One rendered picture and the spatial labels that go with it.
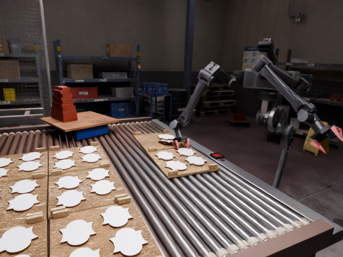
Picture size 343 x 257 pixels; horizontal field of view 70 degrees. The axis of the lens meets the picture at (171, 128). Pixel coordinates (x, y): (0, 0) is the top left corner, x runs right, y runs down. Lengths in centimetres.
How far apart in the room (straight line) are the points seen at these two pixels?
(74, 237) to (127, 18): 632
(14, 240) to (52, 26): 576
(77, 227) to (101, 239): 12
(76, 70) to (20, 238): 510
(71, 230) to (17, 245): 17
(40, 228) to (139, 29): 632
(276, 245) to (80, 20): 623
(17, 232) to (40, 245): 12
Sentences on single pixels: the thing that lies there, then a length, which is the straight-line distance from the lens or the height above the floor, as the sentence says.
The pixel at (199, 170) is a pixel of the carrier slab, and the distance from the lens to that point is 153.
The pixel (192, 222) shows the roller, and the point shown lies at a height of 91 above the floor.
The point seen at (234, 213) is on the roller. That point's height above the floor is 92.
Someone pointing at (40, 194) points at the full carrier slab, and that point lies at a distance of 138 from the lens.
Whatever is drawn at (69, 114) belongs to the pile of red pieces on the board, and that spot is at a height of 110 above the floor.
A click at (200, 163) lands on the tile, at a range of 159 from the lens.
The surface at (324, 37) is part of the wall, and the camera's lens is 646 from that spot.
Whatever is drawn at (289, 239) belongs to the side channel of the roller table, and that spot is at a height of 95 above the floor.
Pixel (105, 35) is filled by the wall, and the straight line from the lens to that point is 674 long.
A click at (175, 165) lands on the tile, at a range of 154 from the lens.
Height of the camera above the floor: 158
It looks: 16 degrees down
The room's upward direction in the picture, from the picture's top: 2 degrees clockwise
